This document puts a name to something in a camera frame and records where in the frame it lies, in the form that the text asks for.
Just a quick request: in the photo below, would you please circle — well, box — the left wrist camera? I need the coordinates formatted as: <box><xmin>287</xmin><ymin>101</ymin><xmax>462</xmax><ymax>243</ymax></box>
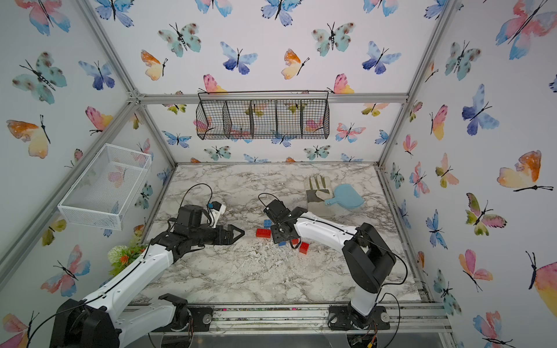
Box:
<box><xmin>207</xmin><ymin>201</ymin><xmax>226</xmax><ymax>228</ymax></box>

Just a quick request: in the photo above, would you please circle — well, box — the potted artificial flower plant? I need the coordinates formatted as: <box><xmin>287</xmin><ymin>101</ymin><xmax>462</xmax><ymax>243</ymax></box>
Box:
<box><xmin>107</xmin><ymin>237</ymin><xmax>147</xmax><ymax>277</ymax></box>

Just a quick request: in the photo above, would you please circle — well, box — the white mesh wall basket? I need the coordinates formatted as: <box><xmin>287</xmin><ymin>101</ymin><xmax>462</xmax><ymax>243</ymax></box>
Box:
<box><xmin>57</xmin><ymin>144</ymin><xmax>152</xmax><ymax>231</ymax></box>

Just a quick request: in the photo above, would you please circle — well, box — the grey white work glove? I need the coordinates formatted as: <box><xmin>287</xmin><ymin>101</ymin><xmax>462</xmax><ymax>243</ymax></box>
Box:
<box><xmin>304</xmin><ymin>174</ymin><xmax>335</xmax><ymax>218</ymax></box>

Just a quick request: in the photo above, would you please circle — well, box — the black wire wall basket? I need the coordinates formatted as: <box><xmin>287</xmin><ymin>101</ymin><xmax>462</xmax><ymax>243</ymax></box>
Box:
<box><xmin>194</xmin><ymin>90</ymin><xmax>330</xmax><ymax>141</ymax></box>

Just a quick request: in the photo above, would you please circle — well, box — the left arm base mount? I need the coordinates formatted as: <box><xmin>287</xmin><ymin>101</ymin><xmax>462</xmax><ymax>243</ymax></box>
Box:
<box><xmin>155</xmin><ymin>306</ymin><xmax>214</xmax><ymax>334</ymax></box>

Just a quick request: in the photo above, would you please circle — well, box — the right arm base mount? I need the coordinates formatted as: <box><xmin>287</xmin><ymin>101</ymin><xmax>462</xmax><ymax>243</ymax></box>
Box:
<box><xmin>327</xmin><ymin>304</ymin><xmax>390</xmax><ymax>331</ymax></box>

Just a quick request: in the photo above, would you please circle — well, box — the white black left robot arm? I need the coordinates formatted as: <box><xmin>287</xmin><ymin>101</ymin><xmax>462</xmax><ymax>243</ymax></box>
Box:
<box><xmin>49</xmin><ymin>204</ymin><xmax>245</xmax><ymax>347</ymax></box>

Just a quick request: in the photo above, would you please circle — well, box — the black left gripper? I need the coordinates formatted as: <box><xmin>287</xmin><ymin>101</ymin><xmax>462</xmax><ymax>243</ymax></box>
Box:
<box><xmin>190</xmin><ymin>224</ymin><xmax>245</xmax><ymax>247</ymax></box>

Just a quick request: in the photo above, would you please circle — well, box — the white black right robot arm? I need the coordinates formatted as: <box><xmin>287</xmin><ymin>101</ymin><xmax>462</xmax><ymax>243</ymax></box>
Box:
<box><xmin>263</xmin><ymin>200</ymin><xmax>397</xmax><ymax>319</ymax></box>

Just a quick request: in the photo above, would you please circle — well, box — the red 2x4 lego brick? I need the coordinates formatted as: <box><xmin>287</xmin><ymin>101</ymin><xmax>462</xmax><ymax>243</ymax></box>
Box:
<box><xmin>256</xmin><ymin>229</ymin><xmax>272</xmax><ymax>239</ymax></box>

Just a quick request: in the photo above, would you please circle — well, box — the aluminium front rail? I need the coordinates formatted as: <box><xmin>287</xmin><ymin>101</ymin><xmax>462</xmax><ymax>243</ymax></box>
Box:
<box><xmin>189</xmin><ymin>300</ymin><xmax>453</xmax><ymax>335</ymax></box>

